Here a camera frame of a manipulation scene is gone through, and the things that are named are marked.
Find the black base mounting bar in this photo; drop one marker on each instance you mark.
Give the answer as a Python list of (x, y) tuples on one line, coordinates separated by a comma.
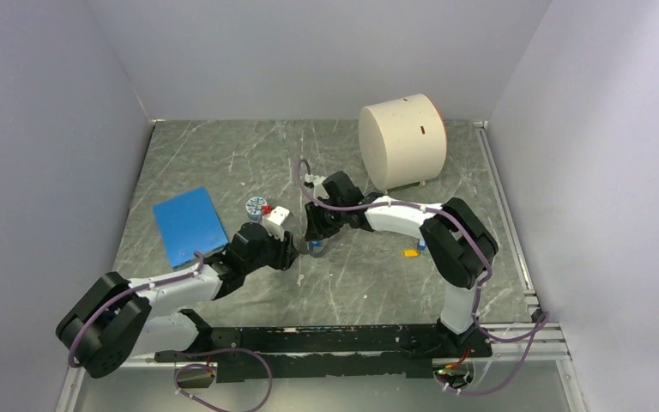
[(414, 351)]

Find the blue flat board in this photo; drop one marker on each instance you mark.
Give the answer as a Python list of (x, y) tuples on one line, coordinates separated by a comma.
[(188, 223)]

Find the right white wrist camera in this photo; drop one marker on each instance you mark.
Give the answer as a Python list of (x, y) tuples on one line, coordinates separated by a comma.
[(315, 184)]

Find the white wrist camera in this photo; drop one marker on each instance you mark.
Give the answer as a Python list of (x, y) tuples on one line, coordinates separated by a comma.
[(272, 219), (315, 184)]

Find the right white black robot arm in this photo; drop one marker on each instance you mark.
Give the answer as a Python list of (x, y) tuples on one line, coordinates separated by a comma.
[(459, 244)]

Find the cream cylindrical container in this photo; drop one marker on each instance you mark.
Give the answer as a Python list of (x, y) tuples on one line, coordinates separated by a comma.
[(402, 141)]

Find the yellow key tag on table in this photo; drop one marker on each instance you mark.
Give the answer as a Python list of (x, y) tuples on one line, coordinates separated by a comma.
[(410, 253)]

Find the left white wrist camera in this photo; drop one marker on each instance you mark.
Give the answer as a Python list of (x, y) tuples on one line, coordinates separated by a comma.
[(272, 219)]

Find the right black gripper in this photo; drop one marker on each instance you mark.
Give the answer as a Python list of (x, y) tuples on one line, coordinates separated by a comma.
[(317, 229)]

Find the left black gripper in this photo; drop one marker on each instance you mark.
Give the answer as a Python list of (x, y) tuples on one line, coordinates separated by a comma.
[(287, 251)]

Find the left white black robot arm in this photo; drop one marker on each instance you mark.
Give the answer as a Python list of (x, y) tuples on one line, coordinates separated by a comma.
[(119, 318)]

